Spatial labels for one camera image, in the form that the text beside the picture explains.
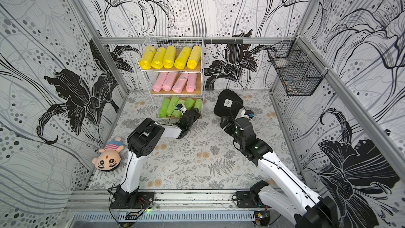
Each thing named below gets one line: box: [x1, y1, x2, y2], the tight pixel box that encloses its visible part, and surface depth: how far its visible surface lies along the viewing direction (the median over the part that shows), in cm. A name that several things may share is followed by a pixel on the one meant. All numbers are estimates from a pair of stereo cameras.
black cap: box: [213, 89, 244, 118], surface depth 107 cm
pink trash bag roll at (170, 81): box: [162, 72, 179, 92], surface depth 90 cm
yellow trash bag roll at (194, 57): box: [186, 45, 202, 70], surface depth 75 cm
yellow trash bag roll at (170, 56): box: [162, 45, 177, 69], surface depth 75 cm
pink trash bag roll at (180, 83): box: [171, 72, 189, 94], surface depth 88 cm
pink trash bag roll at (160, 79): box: [152, 71, 169, 93], surface depth 88 cm
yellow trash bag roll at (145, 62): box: [139, 45, 157, 71], surface depth 74 cm
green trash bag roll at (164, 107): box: [158, 98, 171, 118], surface depth 104 cm
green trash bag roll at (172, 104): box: [166, 95, 180, 117], surface depth 107 cm
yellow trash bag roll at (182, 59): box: [174, 46, 192, 70], surface depth 75 cm
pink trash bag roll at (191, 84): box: [185, 72, 198, 93], surface depth 86 cm
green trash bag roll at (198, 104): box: [194, 98, 202, 112], surface depth 109 cm
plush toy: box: [91, 137, 125, 172], surface depth 81 cm
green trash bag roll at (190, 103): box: [185, 97, 196, 111], surface depth 109 cm
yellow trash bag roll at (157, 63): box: [150, 46, 167, 70], surface depth 74 cm
